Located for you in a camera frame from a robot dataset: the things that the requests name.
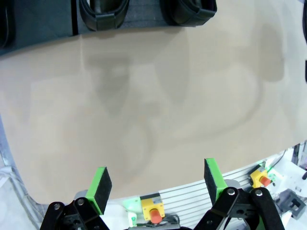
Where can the black power adapter box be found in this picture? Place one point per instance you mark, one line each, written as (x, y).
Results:
(291, 203)

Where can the white adapter with green light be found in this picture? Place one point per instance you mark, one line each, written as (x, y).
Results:
(132, 219)

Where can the grooved aluminium table frame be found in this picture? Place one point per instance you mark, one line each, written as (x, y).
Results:
(187, 192)

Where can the yellow emergency stop box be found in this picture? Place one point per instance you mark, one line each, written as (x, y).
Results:
(151, 206)
(257, 177)

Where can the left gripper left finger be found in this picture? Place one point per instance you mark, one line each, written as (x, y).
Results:
(102, 189)

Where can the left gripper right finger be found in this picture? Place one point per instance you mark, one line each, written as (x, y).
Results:
(213, 179)

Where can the black shoe stand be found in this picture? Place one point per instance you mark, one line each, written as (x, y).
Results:
(144, 14)
(43, 24)

